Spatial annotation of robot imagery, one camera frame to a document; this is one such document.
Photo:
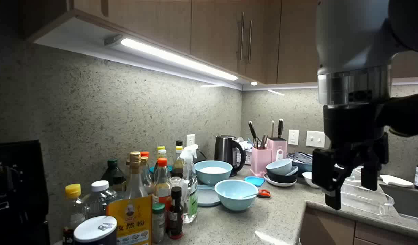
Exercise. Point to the black bowl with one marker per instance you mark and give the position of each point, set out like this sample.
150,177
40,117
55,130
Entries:
285,176

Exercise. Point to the clear spray bottle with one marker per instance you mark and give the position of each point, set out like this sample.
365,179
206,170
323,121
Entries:
190,191

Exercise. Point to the green-capped jar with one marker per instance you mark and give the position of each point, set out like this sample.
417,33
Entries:
158,222

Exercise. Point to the clear plastic container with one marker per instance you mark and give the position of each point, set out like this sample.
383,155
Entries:
367,198

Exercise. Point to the tall bottle with tan cap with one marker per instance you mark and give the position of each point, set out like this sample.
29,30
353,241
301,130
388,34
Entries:
135,179

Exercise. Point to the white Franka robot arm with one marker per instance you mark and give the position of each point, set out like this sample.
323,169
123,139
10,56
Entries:
353,32

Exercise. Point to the light blue bowl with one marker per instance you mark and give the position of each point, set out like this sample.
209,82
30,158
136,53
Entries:
230,199

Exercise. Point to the pink utensil holder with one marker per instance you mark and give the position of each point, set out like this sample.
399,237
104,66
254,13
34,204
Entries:
260,161

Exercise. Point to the white wall switch plate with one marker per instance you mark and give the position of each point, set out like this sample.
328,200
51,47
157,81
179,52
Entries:
315,139

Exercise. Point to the white-capped clear bottle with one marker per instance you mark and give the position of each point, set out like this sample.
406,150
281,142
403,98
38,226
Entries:
101,195

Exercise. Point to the blue bowl with white filling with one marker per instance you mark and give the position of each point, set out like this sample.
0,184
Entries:
213,177

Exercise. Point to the blue plastic lid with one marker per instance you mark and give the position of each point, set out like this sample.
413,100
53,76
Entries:
255,181

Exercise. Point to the upper wooden cabinets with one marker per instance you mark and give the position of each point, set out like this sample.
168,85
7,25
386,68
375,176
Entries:
172,22

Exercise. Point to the black kitchen appliance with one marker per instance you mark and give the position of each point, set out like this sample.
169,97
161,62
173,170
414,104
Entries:
18,195

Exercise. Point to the light blue plate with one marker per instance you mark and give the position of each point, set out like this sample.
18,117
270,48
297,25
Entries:
207,196

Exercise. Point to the small dark sauce bottle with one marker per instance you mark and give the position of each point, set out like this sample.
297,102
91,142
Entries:
175,213

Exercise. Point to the grey-blue bowl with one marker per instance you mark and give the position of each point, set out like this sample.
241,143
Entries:
279,165

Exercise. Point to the white-lidded salt canister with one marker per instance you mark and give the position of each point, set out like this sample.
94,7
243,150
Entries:
94,229

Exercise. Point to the under-cabinet light strip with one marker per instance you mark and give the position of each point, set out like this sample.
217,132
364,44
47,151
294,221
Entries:
281,86
172,56

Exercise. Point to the pink knife block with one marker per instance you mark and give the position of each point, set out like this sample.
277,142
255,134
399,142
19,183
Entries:
277,149

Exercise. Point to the white wall outlet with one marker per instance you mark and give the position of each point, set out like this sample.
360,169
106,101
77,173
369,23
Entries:
191,139
293,136

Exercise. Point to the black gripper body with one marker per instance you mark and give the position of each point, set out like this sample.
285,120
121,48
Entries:
353,127

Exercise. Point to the orange-capped bottle red label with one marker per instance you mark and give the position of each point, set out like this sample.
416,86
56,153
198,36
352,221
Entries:
162,181

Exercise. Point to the yellow-capped clear bottle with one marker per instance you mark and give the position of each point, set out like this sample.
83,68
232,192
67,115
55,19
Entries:
75,204

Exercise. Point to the black electric kettle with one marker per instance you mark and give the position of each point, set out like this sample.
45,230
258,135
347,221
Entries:
226,151

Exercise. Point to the white dish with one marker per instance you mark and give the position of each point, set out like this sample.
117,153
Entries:
395,180

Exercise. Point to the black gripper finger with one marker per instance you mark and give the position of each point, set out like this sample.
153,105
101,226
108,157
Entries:
371,177
328,174

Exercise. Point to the lower wooden cabinet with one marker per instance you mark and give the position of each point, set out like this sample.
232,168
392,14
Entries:
335,229

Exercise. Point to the dark green bottle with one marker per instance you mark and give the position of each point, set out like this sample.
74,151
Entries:
113,174

